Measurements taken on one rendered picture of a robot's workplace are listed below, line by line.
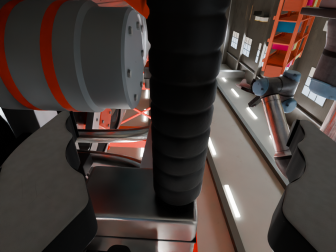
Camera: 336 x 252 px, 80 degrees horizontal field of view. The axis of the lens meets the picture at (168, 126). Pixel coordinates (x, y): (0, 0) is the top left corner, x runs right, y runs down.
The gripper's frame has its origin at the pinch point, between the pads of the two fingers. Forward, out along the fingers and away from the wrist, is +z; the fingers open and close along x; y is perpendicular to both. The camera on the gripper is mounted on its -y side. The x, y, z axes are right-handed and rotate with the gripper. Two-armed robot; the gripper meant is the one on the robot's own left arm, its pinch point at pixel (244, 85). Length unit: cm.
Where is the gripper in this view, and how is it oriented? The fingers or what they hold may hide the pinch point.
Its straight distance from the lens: 136.8
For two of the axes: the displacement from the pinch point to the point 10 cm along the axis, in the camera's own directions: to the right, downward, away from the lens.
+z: -3.0, -5.2, 8.0
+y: 1.4, -8.5, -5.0
